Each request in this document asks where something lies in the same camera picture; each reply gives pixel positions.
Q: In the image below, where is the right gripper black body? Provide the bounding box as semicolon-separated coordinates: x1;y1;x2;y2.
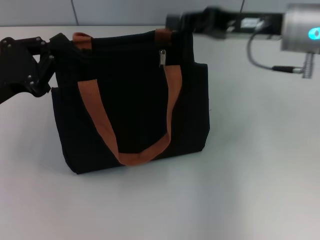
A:
192;6;285;41

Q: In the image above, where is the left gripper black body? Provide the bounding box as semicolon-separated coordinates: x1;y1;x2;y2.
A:
0;37;38;106

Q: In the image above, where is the black bag with orange handles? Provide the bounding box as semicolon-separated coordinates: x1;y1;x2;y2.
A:
51;28;211;176

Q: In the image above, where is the right gripper connector cable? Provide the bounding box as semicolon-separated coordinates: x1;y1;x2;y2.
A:
246;21;314;80

